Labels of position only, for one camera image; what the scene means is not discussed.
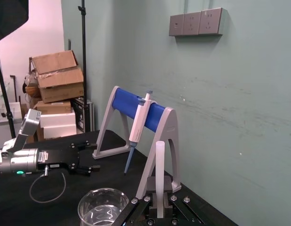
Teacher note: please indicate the grey blue pipette stand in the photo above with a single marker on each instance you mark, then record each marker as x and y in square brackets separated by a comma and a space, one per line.
[150, 115]

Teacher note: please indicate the tall black light stand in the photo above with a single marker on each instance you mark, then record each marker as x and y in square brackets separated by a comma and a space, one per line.
[84, 58]

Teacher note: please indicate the black softbox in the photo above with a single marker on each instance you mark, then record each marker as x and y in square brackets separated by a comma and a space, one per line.
[7, 16]

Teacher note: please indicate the grey wall socket panel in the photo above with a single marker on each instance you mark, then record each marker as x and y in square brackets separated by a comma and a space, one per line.
[196, 22]

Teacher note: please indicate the black tripod leg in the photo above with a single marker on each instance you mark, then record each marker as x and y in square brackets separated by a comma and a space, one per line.
[5, 99]

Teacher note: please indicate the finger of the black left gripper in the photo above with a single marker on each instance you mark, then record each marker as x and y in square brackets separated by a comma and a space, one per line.
[85, 144]
[87, 170]

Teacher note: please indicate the clear glass beaker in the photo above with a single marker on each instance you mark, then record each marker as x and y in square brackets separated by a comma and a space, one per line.
[100, 209]

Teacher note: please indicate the white translucent stirring rod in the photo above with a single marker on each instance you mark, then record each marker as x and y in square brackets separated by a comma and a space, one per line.
[160, 164]

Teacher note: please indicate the white blue pipette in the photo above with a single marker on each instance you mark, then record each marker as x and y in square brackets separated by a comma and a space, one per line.
[139, 122]

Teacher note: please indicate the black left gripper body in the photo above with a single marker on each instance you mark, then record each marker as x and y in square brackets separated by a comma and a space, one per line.
[58, 157]

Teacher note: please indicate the black table cloth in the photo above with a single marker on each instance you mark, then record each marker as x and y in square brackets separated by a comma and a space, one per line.
[53, 188]

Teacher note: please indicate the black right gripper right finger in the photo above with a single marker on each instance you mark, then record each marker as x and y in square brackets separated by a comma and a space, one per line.
[183, 209]

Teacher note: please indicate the small flat cardboard box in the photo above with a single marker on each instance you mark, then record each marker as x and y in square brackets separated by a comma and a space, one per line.
[54, 107]

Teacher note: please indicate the white foam box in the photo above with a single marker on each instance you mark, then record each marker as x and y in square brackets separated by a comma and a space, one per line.
[58, 124]

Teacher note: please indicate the brown printed cardboard box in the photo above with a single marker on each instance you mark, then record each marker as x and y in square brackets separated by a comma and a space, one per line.
[63, 93]

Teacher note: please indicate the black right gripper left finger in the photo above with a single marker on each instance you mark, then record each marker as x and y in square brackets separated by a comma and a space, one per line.
[136, 208]

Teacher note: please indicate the black equipment case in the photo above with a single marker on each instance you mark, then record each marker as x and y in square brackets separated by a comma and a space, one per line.
[83, 115]

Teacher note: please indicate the open brown cardboard box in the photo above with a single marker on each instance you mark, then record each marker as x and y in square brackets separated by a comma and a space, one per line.
[58, 70]

